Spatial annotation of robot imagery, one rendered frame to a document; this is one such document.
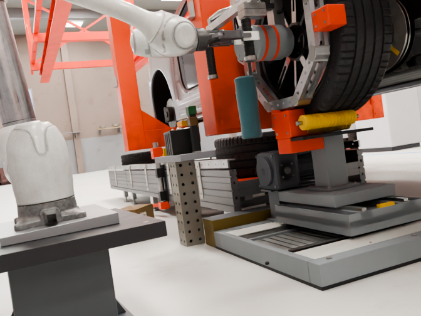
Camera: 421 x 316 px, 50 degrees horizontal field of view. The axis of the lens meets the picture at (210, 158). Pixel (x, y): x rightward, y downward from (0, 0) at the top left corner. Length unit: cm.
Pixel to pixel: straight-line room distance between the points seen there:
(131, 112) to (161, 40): 272
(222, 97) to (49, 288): 126
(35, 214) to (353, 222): 104
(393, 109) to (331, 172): 574
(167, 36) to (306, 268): 81
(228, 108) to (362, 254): 100
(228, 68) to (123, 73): 197
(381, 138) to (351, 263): 626
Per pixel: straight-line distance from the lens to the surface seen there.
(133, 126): 399
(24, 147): 127
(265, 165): 207
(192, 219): 223
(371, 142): 784
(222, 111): 214
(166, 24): 131
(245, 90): 189
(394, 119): 761
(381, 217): 175
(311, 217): 183
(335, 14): 163
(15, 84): 150
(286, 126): 182
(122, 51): 409
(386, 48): 181
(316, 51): 166
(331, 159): 192
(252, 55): 161
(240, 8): 166
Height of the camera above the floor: 47
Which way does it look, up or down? 2 degrees down
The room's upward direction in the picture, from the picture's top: 8 degrees counter-clockwise
